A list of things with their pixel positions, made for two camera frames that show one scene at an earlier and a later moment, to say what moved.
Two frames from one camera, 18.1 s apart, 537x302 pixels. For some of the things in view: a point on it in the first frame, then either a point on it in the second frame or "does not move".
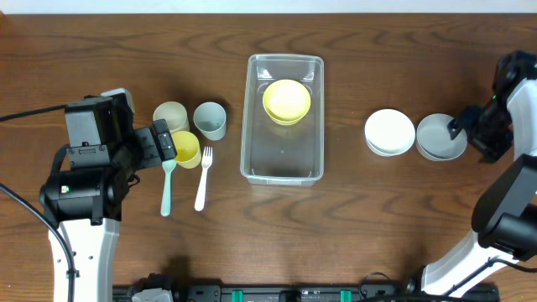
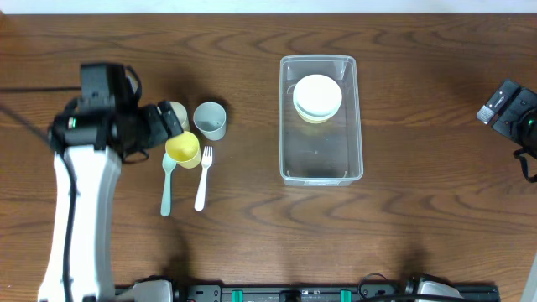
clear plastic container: (282, 133) -> (324, 154)
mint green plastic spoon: (169, 165) does not move
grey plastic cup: (210, 119) does not move
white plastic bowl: (388, 132) -> (317, 96)
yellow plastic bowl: (285, 101) -> (314, 122)
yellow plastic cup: (188, 148) does not move
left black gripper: (164, 140) -> (169, 118)
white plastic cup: (174, 115) does not move
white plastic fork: (206, 159) does not move
